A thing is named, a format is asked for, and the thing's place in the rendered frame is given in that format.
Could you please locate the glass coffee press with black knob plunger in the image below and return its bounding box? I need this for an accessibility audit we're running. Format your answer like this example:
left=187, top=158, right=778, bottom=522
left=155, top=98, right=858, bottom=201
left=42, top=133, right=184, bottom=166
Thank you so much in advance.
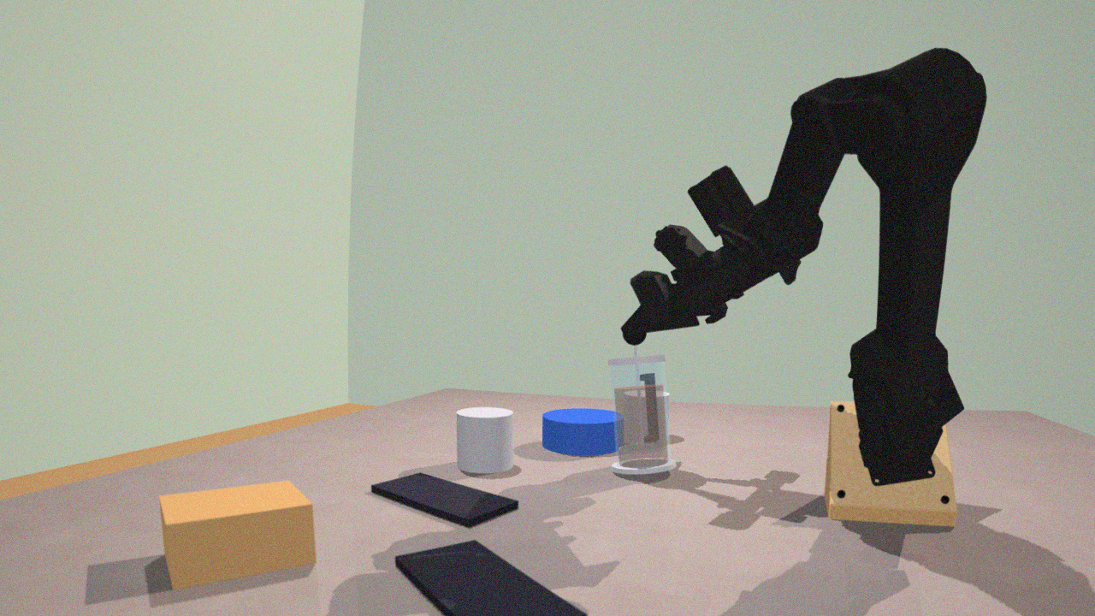
left=608, top=333, right=677, bottom=474

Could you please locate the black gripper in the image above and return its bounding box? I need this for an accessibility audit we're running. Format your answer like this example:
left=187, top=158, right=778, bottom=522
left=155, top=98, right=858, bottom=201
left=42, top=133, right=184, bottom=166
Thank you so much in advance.
left=621, top=248, right=747, bottom=335

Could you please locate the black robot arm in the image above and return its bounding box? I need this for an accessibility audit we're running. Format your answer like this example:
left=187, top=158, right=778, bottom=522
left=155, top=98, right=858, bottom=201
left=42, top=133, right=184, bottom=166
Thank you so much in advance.
left=687, top=48, right=987, bottom=487

